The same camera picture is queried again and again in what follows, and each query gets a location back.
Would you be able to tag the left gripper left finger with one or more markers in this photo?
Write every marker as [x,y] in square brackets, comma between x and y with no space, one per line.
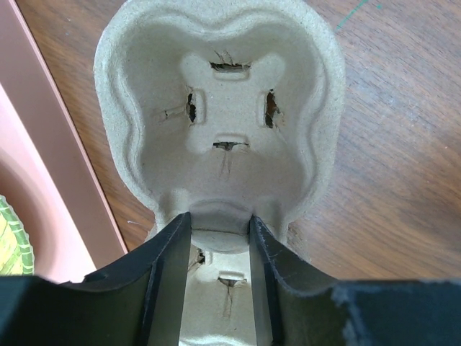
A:
[136,300]

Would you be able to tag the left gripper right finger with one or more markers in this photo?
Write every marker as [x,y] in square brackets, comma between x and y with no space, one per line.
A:
[291,298]

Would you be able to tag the cardboard cup carrier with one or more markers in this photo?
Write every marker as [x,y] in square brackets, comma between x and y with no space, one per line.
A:
[225,110]

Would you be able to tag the yellow woven round mat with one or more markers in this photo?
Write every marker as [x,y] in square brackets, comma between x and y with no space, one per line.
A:
[17,254]

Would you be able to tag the pink plastic tray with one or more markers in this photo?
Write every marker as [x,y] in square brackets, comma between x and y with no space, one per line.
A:
[46,175]

